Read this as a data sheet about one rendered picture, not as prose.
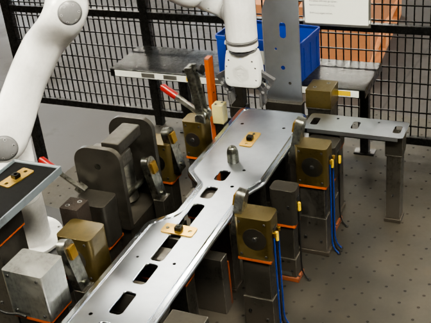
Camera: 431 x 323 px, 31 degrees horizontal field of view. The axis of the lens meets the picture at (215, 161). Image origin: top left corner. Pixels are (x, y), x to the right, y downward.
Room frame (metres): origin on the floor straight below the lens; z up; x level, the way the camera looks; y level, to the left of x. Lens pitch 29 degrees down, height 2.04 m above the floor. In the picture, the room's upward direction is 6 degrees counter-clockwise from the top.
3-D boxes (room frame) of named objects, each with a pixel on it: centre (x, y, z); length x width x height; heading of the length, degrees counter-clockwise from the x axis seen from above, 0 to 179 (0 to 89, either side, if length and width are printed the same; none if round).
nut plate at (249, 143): (1.95, -0.10, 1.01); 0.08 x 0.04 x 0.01; 153
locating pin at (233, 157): (1.84, -0.05, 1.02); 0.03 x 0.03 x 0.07
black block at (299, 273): (1.69, -0.18, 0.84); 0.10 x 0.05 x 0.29; 63
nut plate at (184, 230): (1.53, 0.10, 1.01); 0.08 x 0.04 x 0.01; 63
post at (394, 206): (1.92, -0.51, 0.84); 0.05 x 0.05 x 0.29; 63
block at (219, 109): (2.08, -0.03, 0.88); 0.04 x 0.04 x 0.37; 63
